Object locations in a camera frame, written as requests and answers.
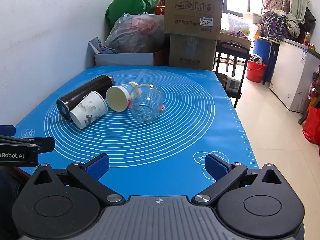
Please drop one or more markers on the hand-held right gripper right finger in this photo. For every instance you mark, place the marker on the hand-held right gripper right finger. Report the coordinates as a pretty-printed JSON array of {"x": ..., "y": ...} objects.
[{"x": 214, "y": 166}]

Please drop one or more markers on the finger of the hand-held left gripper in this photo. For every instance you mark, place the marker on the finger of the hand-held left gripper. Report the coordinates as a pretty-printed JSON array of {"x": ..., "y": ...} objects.
[
  {"x": 7, "y": 130},
  {"x": 37, "y": 143}
]

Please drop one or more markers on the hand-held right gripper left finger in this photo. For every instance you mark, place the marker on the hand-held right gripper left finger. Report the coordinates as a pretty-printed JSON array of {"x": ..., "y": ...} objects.
[{"x": 98, "y": 165}]

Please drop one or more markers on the white printed paper cup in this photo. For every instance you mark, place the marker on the white printed paper cup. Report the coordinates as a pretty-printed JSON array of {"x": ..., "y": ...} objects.
[{"x": 87, "y": 110}]

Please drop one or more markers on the paper cup with yellow inside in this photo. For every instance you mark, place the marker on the paper cup with yellow inside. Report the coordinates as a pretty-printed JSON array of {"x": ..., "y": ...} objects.
[{"x": 116, "y": 98}]

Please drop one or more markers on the clear glass cup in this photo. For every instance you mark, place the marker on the clear glass cup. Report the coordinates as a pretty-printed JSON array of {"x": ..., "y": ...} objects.
[{"x": 146, "y": 102}]

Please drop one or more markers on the blue silicone mat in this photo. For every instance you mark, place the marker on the blue silicone mat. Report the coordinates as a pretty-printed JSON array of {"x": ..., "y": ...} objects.
[{"x": 175, "y": 130}]

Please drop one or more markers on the dark brown thermos bottle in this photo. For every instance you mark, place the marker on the dark brown thermos bottle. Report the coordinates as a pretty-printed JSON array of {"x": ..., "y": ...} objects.
[{"x": 85, "y": 90}]

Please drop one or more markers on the small white appliance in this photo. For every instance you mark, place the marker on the small white appliance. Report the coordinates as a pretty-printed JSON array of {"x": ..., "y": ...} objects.
[{"x": 233, "y": 83}]

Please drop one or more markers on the red bucket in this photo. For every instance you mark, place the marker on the red bucket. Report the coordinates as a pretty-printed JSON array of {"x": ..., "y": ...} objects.
[{"x": 256, "y": 71}]

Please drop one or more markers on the white flat box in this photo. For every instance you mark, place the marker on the white flat box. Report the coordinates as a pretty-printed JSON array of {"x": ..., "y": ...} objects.
[{"x": 125, "y": 59}]

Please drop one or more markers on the white printed packet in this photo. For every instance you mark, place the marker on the white printed packet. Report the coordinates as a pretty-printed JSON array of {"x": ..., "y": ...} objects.
[{"x": 97, "y": 45}]

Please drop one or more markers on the striped cloth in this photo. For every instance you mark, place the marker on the striped cloth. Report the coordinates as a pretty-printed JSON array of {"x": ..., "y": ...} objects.
[{"x": 257, "y": 58}]

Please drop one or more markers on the taped cardboard box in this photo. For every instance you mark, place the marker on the taped cardboard box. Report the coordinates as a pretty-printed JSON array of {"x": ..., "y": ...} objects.
[{"x": 192, "y": 52}]

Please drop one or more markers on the white chest freezer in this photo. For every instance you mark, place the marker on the white chest freezer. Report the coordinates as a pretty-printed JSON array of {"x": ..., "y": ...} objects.
[{"x": 287, "y": 75}]

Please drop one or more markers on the red box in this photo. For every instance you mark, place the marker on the red box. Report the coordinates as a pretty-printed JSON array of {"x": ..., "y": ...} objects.
[{"x": 161, "y": 57}]

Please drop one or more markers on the black metal stand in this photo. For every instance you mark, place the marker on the black metal stand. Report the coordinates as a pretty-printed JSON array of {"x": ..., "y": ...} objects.
[{"x": 233, "y": 45}]

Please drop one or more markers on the blue barrel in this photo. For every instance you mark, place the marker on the blue barrel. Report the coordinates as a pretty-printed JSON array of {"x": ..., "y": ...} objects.
[{"x": 261, "y": 50}]

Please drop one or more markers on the low cardboard box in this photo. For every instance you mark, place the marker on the low cardboard box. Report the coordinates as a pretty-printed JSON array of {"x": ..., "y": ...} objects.
[{"x": 237, "y": 41}]

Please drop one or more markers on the clear plastic bag red contents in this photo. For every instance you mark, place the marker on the clear plastic bag red contents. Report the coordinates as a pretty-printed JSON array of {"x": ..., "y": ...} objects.
[{"x": 140, "y": 32}]

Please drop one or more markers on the pile of clear plastic bags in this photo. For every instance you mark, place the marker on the pile of clear plastic bags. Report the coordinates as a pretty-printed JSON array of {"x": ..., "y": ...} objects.
[{"x": 235, "y": 23}]

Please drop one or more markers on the purple floral bag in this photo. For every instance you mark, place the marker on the purple floral bag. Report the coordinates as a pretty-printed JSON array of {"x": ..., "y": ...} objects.
[{"x": 273, "y": 26}]

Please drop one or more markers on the large labelled cardboard box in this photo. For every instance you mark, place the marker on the large labelled cardboard box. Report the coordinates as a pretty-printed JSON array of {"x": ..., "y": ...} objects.
[{"x": 190, "y": 15}]

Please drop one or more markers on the orange bottle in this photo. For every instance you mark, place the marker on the orange bottle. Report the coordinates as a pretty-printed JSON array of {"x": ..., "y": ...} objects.
[{"x": 307, "y": 39}]

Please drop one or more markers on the green plastic bag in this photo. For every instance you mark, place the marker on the green plastic bag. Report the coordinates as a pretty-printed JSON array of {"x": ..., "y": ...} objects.
[{"x": 130, "y": 2}]

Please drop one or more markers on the beige patterned bag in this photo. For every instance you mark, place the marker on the beige patterned bag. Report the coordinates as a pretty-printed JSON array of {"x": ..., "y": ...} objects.
[{"x": 275, "y": 2}]

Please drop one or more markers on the hanging clothes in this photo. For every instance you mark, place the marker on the hanging clothes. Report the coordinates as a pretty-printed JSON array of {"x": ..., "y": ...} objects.
[{"x": 298, "y": 2}]

